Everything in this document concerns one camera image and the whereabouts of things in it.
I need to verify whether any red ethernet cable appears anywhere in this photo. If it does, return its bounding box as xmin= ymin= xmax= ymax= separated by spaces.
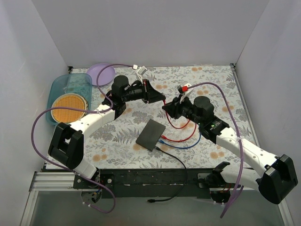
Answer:
xmin=161 ymin=98 xmax=198 ymax=143

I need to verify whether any blue ethernet cable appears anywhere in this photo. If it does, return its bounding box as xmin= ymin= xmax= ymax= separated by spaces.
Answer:
xmin=158 ymin=130 xmax=202 ymax=149

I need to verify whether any black network switch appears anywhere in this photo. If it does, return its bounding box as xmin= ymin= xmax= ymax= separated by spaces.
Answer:
xmin=135 ymin=119 xmax=166 ymax=151

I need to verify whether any black ethernet cable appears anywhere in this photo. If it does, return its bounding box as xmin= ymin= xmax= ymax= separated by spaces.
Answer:
xmin=147 ymin=145 xmax=188 ymax=203

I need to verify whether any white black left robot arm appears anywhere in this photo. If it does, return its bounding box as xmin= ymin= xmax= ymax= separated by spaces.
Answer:
xmin=48 ymin=75 xmax=166 ymax=188

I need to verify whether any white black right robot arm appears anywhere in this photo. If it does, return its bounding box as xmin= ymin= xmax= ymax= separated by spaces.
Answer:
xmin=162 ymin=96 xmax=298 ymax=204

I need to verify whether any purple plastic plate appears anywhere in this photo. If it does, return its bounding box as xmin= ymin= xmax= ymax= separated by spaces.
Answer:
xmin=87 ymin=63 xmax=115 ymax=86

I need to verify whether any teal plastic tray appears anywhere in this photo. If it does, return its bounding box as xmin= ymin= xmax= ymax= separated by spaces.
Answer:
xmin=46 ymin=73 xmax=92 ymax=125

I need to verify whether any orange woven round coaster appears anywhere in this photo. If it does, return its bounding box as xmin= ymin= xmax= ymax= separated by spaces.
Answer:
xmin=51 ymin=93 xmax=88 ymax=123

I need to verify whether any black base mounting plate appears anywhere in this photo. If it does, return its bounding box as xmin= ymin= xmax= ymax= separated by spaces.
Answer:
xmin=72 ymin=168 xmax=236 ymax=205

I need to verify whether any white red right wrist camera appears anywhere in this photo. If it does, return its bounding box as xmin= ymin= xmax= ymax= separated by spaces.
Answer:
xmin=177 ymin=82 xmax=193 ymax=104

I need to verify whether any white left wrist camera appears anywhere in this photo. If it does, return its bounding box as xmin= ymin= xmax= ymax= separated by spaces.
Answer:
xmin=132 ymin=65 xmax=148 ymax=83

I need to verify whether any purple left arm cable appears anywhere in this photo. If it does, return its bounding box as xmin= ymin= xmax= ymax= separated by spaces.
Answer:
xmin=31 ymin=63 xmax=139 ymax=214

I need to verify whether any aluminium frame rail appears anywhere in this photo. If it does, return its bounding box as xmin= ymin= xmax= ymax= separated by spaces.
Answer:
xmin=30 ymin=172 xmax=75 ymax=191

